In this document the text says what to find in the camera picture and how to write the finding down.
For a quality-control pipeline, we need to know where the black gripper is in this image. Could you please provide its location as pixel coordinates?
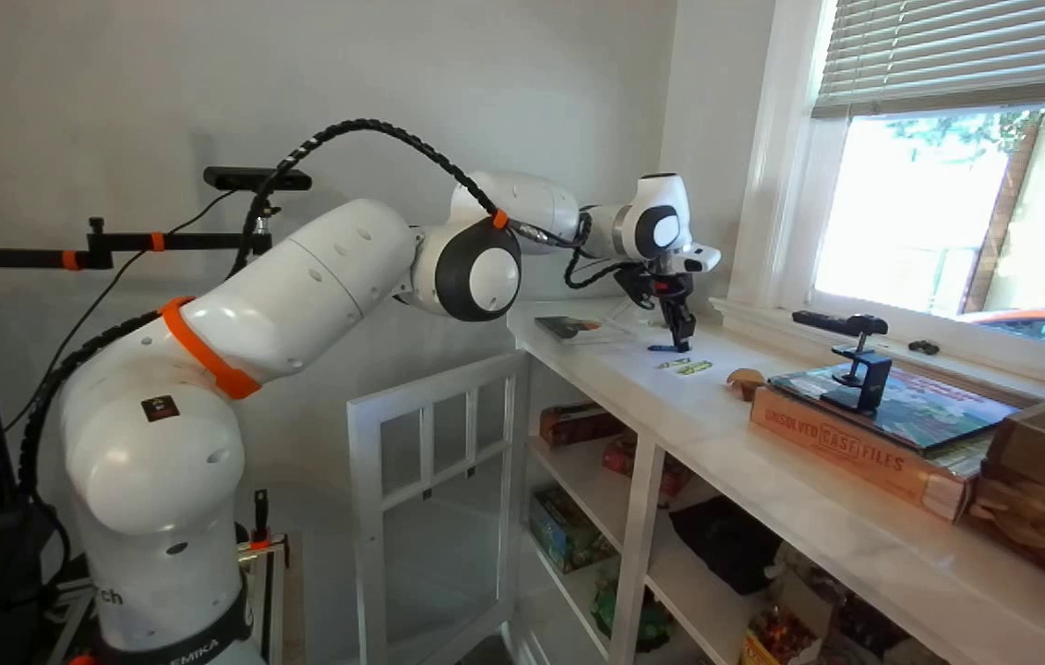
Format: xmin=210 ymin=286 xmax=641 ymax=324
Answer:
xmin=616 ymin=264 xmax=698 ymax=351

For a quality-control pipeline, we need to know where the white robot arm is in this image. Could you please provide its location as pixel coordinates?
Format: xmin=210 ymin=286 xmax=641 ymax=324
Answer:
xmin=60 ymin=170 xmax=720 ymax=665

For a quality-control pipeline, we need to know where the white paper sheet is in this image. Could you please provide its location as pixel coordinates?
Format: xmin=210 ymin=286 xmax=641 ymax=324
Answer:
xmin=626 ymin=340 xmax=767 ymax=404

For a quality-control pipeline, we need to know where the white shelf cabinet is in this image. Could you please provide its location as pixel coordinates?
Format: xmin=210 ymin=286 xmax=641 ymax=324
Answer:
xmin=509 ymin=298 xmax=1045 ymax=665

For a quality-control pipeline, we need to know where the cigar wooden box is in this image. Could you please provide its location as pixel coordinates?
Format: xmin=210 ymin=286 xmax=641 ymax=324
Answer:
xmin=751 ymin=367 xmax=1016 ymax=523

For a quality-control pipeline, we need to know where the white glass cabinet door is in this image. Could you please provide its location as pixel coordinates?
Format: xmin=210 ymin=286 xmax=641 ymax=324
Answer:
xmin=346 ymin=355 xmax=524 ymax=665

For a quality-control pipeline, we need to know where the white window blind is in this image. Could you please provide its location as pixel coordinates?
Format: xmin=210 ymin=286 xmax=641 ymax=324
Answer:
xmin=813 ymin=0 xmax=1045 ymax=119

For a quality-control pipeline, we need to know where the black camera on clamp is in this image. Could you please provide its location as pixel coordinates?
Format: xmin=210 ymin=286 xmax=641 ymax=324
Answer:
xmin=795 ymin=312 xmax=893 ymax=417

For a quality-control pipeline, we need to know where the black corrugated cable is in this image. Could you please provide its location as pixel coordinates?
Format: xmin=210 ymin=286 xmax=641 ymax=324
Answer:
xmin=16 ymin=114 xmax=512 ymax=510

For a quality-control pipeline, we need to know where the black camera stand pole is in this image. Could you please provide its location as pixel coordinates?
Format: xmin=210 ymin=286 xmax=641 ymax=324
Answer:
xmin=0 ymin=168 xmax=310 ymax=510

